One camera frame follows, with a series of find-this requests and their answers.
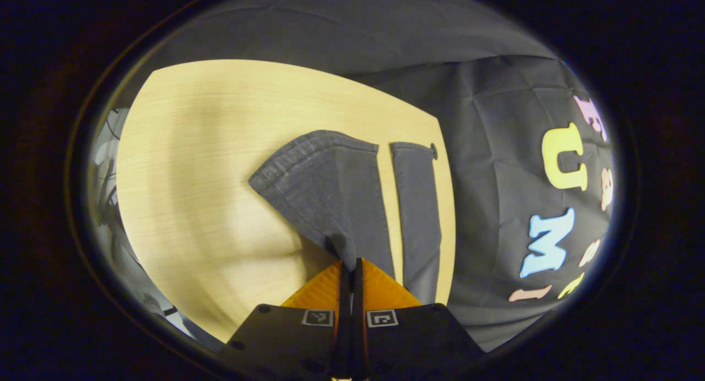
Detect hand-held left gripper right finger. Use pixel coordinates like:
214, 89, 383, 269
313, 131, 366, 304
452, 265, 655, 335
351, 258, 488, 381

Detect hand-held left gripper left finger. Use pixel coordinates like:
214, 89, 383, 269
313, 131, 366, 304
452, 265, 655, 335
220, 260, 351, 381

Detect dark grey jeans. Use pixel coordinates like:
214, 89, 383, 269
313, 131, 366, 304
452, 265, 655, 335
248, 129, 444, 307

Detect black backdrop cloth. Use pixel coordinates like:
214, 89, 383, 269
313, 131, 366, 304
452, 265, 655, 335
118, 0, 617, 353

